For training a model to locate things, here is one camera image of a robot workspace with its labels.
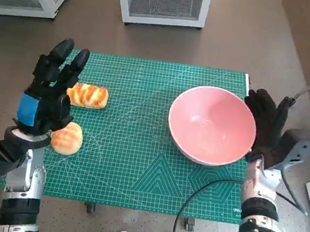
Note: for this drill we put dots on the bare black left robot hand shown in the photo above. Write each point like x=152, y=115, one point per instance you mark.
x=43, y=106

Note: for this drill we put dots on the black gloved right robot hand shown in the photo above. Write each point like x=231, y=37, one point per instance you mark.
x=265, y=128

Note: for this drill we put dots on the round toy bread bun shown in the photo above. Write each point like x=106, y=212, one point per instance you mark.
x=68, y=139

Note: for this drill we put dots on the long braided toy bread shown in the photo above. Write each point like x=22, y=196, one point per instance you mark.
x=91, y=97

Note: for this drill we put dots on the pink bowl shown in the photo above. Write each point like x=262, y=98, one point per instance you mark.
x=211, y=124

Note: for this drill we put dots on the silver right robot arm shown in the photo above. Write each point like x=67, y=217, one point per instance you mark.
x=258, y=200

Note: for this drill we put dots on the green cutting mat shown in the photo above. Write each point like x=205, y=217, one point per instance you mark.
x=133, y=147

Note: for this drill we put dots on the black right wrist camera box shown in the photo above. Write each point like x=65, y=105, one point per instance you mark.
x=292, y=144

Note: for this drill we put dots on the metal table bracket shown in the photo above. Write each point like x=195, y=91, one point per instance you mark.
x=90, y=208
x=190, y=225

